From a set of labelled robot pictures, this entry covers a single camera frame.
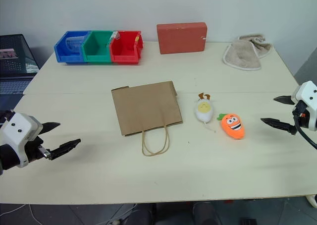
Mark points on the white rounded object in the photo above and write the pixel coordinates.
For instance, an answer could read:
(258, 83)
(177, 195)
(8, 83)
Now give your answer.
(312, 200)

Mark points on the dark laptop computer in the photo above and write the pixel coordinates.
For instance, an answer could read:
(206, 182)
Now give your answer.
(15, 61)

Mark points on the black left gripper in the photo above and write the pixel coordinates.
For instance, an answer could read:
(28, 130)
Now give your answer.
(33, 149)

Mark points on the green plastic storage bin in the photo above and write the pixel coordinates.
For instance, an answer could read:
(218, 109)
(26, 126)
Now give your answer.
(96, 49)

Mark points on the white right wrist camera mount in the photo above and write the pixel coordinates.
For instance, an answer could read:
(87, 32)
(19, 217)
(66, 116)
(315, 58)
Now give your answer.
(306, 92)

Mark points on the red brick-coloured block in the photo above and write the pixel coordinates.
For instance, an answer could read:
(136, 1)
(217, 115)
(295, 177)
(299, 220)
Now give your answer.
(182, 38)

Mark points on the red plastic storage bin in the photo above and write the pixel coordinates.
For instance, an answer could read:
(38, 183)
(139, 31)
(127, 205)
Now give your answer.
(125, 49)

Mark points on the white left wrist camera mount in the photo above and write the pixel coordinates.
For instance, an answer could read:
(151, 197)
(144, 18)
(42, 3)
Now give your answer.
(17, 135)

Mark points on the blue plastic storage bin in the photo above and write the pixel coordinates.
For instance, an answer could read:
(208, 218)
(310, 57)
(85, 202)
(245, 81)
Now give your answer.
(68, 50)

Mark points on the orange carrot plush toy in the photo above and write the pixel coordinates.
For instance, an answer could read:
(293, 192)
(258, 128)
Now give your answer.
(233, 126)

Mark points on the white egg plush toy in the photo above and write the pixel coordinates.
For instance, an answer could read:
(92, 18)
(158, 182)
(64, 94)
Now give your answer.
(203, 110)

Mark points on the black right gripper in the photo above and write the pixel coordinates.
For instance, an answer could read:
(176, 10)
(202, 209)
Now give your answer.
(302, 114)

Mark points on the clear plastic measuring cup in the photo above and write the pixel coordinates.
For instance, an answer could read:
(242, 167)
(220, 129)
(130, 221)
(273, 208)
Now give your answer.
(73, 43)

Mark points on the brown paper bag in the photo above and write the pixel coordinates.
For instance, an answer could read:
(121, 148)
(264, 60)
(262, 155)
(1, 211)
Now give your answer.
(146, 106)

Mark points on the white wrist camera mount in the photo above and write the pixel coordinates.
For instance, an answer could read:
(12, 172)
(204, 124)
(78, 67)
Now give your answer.
(306, 92)
(17, 135)

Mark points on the beige towel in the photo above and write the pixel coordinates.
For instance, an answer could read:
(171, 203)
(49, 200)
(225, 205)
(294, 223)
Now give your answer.
(244, 52)

